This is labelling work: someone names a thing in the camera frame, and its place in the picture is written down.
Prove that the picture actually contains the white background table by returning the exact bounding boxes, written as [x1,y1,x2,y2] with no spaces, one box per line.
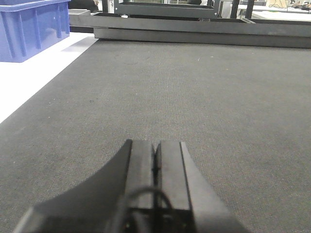
[251,5,311,22]

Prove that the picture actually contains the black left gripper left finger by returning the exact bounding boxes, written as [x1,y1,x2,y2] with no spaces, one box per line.
[14,139,154,233]

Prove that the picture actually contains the dark fabric table mat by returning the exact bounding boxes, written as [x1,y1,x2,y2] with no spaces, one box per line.
[0,41,311,233]

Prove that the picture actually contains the black metal frame rails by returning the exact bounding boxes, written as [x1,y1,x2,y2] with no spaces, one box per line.
[69,0,311,49]

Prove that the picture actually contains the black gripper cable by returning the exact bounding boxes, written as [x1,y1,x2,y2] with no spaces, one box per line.
[119,185,174,219]

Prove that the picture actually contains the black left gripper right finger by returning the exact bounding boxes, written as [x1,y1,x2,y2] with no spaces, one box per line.
[156,141,248,233]

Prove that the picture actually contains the blue plastic crate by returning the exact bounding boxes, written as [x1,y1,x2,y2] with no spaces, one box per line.
[0,0,69,63]

